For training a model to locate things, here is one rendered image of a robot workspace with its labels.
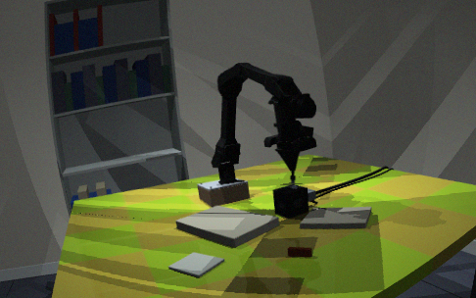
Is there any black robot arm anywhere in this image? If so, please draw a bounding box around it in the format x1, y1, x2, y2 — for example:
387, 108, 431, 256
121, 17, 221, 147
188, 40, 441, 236
212, 63, 316, 185

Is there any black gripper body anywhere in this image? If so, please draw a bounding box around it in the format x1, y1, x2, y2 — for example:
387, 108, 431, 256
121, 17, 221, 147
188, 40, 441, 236
264, 118, 316, 151

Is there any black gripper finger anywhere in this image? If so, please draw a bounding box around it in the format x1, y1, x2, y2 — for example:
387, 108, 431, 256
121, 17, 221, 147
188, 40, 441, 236
284, 149, 301, 172
275, 147, 291, 172

